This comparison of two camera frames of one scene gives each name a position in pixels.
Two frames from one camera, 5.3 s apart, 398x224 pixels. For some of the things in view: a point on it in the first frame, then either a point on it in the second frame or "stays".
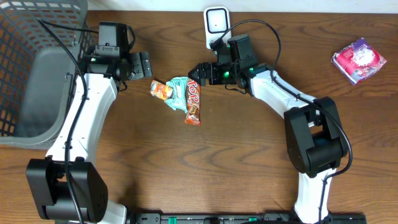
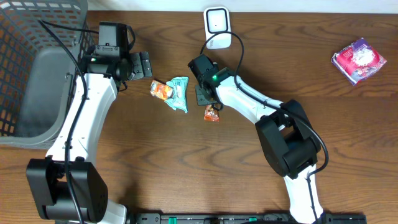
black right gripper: x=211 y=74 -> x=216 y=103
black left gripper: x=142 y=65 stays
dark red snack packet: x=193 y=102 -> x=210 y=114
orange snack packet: x=160 y=90 stays
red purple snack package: x=359 y=61 stays
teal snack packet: x=180 y=99 stays
